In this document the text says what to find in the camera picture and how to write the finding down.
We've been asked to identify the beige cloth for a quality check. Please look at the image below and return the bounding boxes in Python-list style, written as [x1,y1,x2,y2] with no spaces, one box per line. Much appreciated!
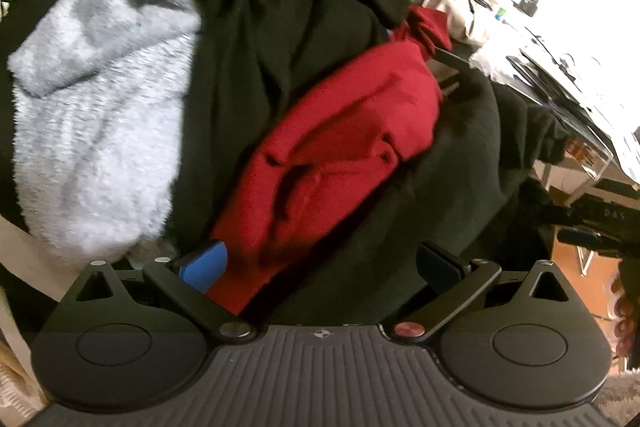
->
[412,0,497,45]

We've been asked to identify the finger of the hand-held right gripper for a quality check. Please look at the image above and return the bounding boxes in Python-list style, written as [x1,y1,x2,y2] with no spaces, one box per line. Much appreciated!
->
[556,228,604,251]

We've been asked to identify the clear plastic box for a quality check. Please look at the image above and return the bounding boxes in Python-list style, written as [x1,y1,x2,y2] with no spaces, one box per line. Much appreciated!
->
[565,133,617,182]

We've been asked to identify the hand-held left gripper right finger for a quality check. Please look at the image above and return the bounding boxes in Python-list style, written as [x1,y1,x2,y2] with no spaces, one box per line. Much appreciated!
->
[392,241,584,344]

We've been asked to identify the cluttered white desk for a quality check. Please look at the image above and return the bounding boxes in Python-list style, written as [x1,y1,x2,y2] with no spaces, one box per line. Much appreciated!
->
[425,0,640,188]

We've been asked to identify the grey fuzzy garment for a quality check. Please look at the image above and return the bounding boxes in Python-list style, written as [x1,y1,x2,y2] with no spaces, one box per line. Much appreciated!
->
[7,0,203,260]

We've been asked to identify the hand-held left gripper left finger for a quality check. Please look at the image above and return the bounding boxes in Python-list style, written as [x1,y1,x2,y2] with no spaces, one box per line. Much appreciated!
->
[59,241,256,341]

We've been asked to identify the dark red sweater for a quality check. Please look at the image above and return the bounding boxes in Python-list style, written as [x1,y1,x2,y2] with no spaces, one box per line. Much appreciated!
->
[210,6,453,315]

